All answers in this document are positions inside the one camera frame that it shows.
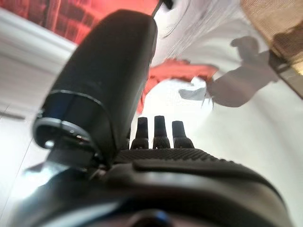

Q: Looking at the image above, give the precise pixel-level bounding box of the red garment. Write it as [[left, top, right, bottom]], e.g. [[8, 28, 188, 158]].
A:
[[141, 59, 220, 114]]

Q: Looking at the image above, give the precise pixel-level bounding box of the brown wicker basket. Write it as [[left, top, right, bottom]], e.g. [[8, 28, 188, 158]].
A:
[[240, 0, 303, 98]]

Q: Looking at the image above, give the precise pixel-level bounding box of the white garment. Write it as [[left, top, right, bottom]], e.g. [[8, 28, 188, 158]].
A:
[[178, 77, 215, 103]]

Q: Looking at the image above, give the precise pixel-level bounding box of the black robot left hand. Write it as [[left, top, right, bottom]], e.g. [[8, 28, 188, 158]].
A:
[[14, 9, 292, 227]]

